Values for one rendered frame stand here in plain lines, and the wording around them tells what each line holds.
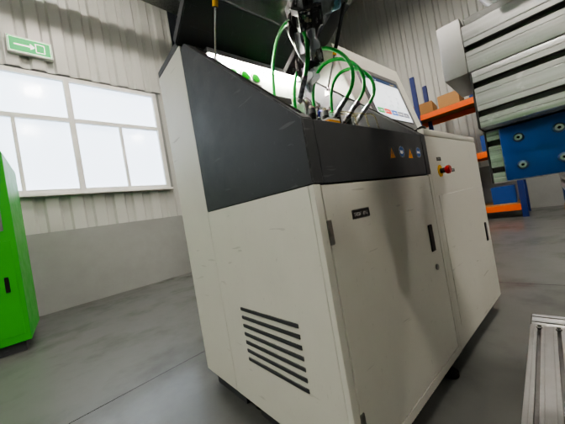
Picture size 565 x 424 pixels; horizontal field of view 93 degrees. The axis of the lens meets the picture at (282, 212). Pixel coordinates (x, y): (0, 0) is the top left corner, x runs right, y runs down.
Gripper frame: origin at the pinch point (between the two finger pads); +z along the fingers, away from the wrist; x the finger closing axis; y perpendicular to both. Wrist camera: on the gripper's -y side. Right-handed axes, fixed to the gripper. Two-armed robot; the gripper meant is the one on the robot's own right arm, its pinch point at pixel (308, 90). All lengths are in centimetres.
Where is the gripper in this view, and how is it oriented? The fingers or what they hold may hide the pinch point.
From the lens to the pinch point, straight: 115.9
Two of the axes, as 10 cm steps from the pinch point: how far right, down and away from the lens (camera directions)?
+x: 7.5, -1.2, 6.5
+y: 6.4, -1.1, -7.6
